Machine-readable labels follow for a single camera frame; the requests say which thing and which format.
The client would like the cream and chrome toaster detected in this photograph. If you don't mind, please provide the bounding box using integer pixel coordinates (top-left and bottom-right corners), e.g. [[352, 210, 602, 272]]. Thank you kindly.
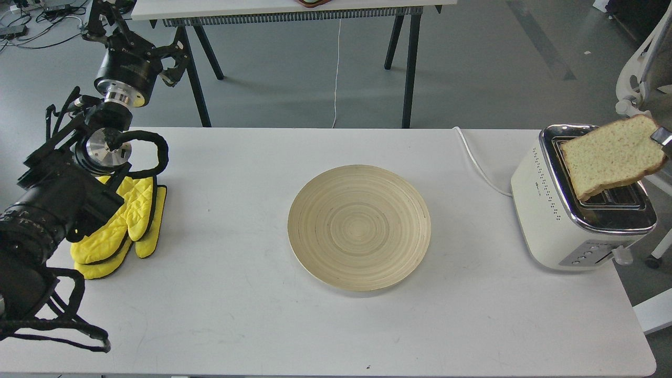
[[511, 124, 657, 272]]

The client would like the yellow oven mitt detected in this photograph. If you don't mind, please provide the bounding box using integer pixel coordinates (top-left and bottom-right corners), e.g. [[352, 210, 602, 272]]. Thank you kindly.
[[74, 185, 167, 280], [70, 176, 157, 265]]

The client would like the upper yellow oven mitt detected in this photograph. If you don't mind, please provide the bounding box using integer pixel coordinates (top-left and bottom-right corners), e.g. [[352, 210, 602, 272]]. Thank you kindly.
[[70, 176, 157, 265]]

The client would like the white toaster power cable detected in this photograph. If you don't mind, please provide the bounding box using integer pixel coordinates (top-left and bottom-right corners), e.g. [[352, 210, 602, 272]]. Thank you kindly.
[[453, 126, 513, 198]]

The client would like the white hanging cable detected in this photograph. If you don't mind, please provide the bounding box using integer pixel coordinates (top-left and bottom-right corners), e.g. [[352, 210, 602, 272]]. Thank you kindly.
[[331, 19, 342, 129]]

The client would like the round bamboo plate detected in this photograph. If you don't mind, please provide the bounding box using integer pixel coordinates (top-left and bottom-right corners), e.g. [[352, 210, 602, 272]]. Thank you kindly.
[[287, 165, 432, 292]]

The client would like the floor cables and power strip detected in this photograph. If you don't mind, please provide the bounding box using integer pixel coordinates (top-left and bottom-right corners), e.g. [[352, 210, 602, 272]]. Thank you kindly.
[[0, 0, 91, 50]]

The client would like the slice of bread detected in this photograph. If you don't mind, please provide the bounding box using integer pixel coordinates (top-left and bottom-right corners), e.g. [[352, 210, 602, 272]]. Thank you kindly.
[[561, 115, 667, 201]]

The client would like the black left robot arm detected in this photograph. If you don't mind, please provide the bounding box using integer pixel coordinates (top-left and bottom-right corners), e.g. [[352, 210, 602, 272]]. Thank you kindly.
[[1, 1, 191, 353]]

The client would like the lower yellow oven mitt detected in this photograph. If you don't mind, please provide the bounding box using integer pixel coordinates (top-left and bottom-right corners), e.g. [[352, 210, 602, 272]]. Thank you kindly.
[[74, 185, 167, 280]]

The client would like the background white table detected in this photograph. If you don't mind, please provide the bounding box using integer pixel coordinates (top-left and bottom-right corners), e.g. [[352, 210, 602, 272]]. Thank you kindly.
[[131, 1, 457, 129]]

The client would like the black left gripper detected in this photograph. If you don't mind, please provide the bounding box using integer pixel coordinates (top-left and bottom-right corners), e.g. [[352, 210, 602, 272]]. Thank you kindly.
[[81, 1, 191, 109]]

